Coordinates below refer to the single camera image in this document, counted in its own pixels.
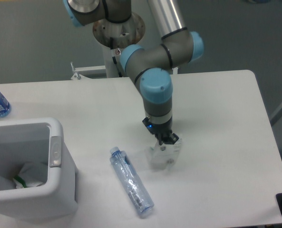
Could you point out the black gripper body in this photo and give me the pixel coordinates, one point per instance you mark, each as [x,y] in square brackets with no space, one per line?
[158,126]

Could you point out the clear plastic bag wrapper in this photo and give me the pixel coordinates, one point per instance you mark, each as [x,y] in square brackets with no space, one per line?
[163,156]

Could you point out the clear plastic bottle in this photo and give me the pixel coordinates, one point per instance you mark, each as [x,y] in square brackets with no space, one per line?
[131,182]

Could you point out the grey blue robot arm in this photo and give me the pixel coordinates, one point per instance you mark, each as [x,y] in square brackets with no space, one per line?
[147,69]

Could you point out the white green carton trash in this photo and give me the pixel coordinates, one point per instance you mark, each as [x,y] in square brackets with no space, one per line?
[32,174]

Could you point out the white trash can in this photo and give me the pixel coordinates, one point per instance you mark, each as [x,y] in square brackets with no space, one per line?
[36,140]

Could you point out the white metal base frame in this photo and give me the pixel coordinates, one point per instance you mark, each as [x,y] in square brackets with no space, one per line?
[96,71]

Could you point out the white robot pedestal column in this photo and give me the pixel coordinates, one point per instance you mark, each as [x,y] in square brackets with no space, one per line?
[115,37]

